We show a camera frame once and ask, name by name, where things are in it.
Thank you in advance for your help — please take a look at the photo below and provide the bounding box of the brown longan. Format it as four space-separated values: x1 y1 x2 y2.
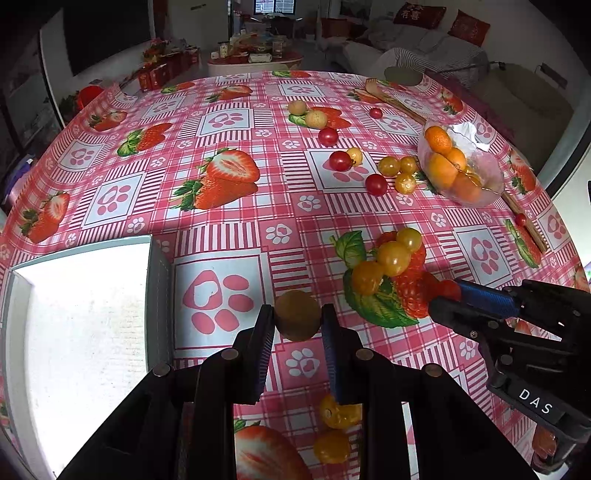
274 290 322 342

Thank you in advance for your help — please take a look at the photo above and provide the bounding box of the yellow cherry tomato middle left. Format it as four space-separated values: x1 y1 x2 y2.
351 261 385 296

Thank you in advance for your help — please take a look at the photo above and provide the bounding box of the yellow cherry tomato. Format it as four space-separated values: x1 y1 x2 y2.
318 394 363 431
377 241 412 277
351 261 385 296
314 430 352 465
396 227 423 253

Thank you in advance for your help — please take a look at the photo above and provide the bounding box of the small red tomato by stick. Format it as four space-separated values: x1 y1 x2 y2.
515 213 529 228

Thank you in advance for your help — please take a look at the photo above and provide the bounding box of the yellow cherry tomato upper left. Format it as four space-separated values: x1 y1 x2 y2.
318 394 363 431

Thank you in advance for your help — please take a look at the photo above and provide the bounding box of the yellow cherry tomato middle centre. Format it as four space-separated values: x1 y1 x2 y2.
377 241 412 277

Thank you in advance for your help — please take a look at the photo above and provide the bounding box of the yellow cherry tomato middle top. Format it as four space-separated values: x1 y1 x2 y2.
396 227 423 253

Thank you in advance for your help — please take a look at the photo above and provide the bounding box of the orange mandarin right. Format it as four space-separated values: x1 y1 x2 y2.
450 172 483 204

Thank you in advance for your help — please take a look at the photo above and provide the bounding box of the orange mandarin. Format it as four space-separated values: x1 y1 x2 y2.
450 172 483 204
424 125 453 155
424 153 460 191

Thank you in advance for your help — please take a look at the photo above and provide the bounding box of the yellow cherry tomato front left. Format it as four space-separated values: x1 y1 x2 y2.
314 430 352 465

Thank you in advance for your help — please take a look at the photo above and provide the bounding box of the orange mandarin left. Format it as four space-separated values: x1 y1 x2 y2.
424 153 460 191

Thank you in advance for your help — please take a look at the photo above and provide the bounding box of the clear glass fruit bowl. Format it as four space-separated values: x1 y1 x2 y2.
418 121 504 208

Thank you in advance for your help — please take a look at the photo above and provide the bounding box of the pink strawberry pattern tablecloth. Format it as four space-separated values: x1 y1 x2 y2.
1 72 590 479

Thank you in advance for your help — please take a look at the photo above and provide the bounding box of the orange mandarin top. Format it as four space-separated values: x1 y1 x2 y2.
424 125 453 155

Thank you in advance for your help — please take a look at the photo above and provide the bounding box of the white foam tray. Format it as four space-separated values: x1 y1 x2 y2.
1 235 172 479

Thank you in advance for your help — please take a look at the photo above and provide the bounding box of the tan longan far right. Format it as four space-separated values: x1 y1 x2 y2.
304 109 329 130

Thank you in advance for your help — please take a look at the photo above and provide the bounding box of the tan longan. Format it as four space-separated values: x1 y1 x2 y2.
304 109 329 130
287 100 308 116

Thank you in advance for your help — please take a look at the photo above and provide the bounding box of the tan longan far left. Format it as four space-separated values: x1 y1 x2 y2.
287 100 308 116

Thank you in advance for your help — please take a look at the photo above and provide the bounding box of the red cushion right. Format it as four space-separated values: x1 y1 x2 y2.
448 10 491 47

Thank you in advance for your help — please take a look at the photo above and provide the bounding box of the red cushion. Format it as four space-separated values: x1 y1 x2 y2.
393 2 447 30
448 10 491 47

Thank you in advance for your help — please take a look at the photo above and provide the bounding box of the white sofa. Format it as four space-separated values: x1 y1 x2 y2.
342 19 490 88

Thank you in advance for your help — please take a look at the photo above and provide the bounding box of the cluttered coffee table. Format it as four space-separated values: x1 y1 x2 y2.
207 33 304 77

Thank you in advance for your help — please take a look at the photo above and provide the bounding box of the red gift box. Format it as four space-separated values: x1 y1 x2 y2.
135 52 199 92

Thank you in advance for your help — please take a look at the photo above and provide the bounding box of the red cushion left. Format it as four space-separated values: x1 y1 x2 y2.
393 2 447 30

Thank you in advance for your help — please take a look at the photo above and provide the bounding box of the black television screen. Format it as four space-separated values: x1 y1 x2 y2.
62 0 151 75

